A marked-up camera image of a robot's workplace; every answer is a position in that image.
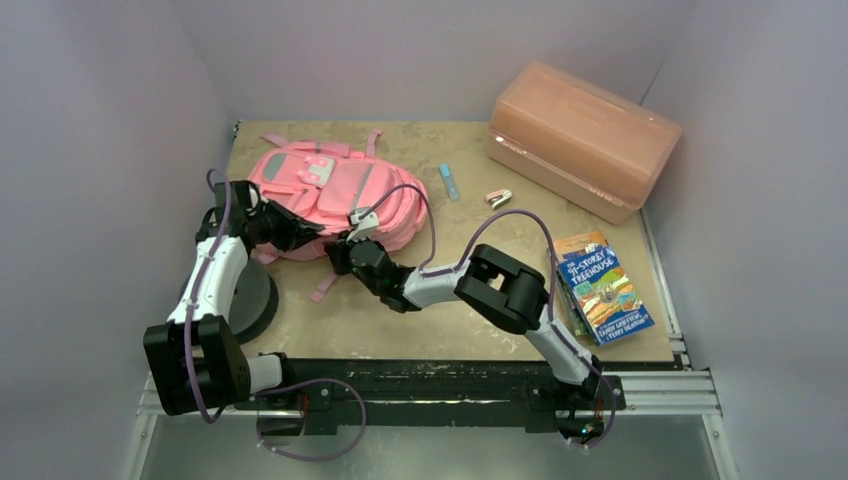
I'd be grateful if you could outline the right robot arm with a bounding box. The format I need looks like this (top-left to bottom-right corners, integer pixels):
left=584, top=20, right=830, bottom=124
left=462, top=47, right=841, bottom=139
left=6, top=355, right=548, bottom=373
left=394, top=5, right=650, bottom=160
left=325, top=239, right=601, bottom=407

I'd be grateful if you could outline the orange book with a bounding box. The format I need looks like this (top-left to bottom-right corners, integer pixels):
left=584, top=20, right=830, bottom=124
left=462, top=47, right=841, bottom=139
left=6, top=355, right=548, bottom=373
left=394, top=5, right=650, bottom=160
left=553, top=231, right=608, bottom=261

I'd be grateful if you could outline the orange plastic storage box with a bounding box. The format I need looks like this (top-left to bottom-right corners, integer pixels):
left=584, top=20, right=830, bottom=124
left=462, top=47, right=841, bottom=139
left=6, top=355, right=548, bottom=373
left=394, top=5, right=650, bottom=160
left=485, top=62, right=683, bottom=225

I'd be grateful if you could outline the blue highlighter pen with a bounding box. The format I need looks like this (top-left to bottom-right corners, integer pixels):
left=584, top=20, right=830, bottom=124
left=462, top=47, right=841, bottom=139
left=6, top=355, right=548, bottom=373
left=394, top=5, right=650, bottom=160
left=439, top=164, right=461, bottom=202

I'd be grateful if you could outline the green book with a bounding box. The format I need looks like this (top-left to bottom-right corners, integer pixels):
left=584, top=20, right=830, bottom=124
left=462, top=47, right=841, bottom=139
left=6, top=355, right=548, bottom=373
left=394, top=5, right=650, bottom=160
left=553, top=242, right=591, bottom=340

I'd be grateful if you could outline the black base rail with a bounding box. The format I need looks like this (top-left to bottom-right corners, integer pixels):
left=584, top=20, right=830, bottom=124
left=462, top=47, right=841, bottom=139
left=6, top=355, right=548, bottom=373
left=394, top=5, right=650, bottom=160
left=135, top=357, right=723, bottom=439

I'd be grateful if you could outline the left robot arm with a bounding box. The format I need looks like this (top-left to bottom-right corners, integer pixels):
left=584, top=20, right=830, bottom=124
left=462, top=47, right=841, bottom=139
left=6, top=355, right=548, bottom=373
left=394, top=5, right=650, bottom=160
left=143, top=179, right=325, bottom=424

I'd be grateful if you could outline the pink backpack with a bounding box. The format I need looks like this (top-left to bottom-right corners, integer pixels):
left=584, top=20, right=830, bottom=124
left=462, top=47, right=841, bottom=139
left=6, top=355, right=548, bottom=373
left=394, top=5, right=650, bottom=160
left=248, top=130, right=428, bottom=265

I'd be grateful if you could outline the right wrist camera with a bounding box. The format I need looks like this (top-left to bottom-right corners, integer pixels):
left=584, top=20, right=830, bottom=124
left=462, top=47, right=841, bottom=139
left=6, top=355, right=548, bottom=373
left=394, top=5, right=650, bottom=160
left=347, top=208, right=380, bottom=242

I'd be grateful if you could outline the blue treehouse book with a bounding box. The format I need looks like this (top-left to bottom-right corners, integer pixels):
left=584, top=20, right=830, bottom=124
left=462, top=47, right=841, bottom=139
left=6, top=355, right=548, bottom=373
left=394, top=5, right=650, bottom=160
left=559, top=243, right=655, bottom=346

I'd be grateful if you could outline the grey tape roll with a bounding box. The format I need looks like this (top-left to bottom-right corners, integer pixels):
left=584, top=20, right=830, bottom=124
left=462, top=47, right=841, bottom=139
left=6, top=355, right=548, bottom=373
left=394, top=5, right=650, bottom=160
left=228, top=259, right=279, bottom=345

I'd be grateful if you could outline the pink mini stapler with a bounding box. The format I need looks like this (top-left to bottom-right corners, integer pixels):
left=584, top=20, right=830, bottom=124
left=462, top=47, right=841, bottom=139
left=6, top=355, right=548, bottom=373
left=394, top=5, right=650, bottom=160
left=485, top=189, right=513, bottom=210

